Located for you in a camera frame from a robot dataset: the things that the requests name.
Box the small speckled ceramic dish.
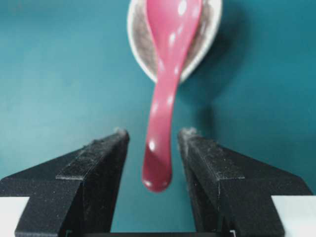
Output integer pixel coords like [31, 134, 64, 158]
[126, 0, 223, 83]

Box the pink plastic spoon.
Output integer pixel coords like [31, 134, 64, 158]
[142, 0, 202, 192]

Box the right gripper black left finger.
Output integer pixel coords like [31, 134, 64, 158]
[0, 128, 129, 237]

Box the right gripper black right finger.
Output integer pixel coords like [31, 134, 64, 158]
[178, 128, 312, 237]

